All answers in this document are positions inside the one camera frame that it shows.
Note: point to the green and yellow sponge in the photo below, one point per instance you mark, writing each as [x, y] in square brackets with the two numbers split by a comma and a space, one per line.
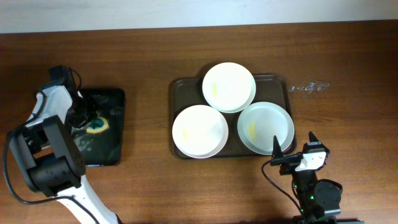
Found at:
[97, 126]

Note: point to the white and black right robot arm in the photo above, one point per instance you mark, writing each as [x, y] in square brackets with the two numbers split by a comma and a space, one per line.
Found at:
[318, 200]

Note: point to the white plate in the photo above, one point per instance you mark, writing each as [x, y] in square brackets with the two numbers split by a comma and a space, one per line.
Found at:
[200, 131]
[228, 87]

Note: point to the black water tray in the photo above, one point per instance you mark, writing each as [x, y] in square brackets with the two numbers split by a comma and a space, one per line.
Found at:
[103, 149]

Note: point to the dark brown serving tray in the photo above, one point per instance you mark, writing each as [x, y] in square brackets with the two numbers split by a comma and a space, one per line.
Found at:
[185, 92]

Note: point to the pale grey plate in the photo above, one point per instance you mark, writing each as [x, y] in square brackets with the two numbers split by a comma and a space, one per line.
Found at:
[260, 122]

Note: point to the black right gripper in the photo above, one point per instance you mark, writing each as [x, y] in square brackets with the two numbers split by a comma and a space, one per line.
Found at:
[288, 167]

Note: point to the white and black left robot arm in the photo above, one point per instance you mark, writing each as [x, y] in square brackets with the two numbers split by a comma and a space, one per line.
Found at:
[50, 161]

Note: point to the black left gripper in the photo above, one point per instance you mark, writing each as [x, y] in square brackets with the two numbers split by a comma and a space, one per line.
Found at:
[82, 114]

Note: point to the white plate back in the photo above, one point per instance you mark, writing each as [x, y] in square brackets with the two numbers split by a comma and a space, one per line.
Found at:
[228, 87]

